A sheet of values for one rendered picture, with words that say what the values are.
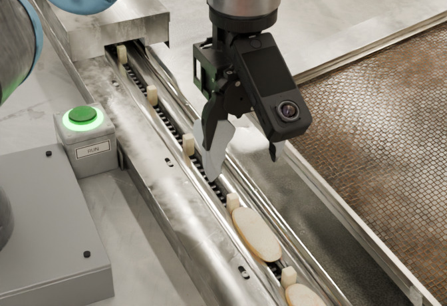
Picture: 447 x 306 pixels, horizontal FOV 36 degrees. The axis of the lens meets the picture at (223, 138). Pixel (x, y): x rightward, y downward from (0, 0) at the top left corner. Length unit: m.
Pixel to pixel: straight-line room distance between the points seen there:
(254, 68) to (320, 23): 0.71
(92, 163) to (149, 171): 0.10
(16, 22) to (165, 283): 0.35
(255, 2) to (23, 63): 0.30
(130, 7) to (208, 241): 0.52
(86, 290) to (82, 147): 0.23
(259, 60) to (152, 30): 0.52
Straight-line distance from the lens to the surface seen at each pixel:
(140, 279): 0.86
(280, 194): 0.97
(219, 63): 0.74
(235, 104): 0.74
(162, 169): 0.94
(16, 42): 0.83
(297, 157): 0.90
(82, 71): 1.16
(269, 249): 0.84
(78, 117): 0.97
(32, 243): 0.84
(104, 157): 0.99
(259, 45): 0.72
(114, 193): 0.97
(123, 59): 1.21
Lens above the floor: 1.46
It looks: 37 degrees down
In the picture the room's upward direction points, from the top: 1 degrees clockwise
